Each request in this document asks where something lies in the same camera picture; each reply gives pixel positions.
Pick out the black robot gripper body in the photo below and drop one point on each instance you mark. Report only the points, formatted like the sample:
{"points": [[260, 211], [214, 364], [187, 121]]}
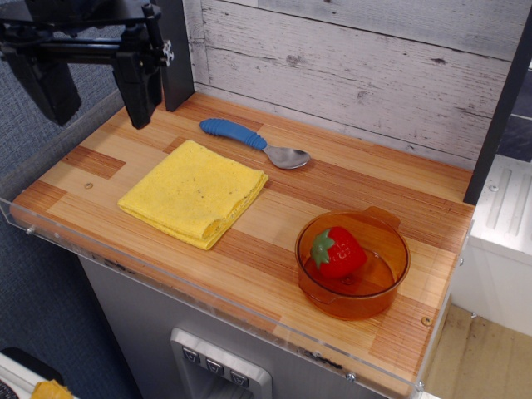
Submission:
{"points": [[84, 31]]}

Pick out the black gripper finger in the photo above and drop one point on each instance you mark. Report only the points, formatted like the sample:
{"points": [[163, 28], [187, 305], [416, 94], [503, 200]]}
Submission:
{"points": [[50, 85], [140, 89]]}

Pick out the blue handled metal spoon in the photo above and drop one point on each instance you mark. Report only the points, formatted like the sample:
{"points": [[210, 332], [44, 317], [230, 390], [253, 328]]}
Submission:
{"points": [[282, 157]]}

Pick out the yellow folded cloth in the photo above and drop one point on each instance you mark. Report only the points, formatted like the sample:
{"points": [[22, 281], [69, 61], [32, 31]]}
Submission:
{"points": [[194, 195]]}

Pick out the red toy strawberry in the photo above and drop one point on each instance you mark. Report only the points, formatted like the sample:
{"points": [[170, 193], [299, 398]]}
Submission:
{"points": [[336, 253]]}

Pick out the silver dispenser button panel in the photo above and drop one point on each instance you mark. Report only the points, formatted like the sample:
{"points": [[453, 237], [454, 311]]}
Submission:
{"points": [[209, 371]]}

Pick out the grey toy fridge cabinet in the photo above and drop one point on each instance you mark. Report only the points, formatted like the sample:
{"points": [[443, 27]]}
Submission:
{"points": [[142, 317]]}

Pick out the clear acrylic table guard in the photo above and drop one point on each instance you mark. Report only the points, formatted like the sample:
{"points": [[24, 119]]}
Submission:
{"points": [[251, 274]]}

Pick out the orange transparent plastic pot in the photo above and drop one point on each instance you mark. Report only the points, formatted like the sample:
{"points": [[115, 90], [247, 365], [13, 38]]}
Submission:
{"points": [[371, 289]]}

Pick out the yellow object bottom left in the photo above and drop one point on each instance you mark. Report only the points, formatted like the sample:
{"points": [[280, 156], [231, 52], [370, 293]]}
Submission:
{"points": [[51, 390]]}

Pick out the black left vertical post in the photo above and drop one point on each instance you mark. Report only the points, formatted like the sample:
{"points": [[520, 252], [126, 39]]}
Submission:
{"points": [[177, 78]]}

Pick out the black vertical post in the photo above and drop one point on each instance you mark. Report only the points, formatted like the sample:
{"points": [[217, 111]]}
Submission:
{"points": [[511, 89], [177, 78]]}

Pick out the black right vertical post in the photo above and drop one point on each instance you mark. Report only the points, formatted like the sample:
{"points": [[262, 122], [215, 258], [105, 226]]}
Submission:
{"points": [[511, 89]]}

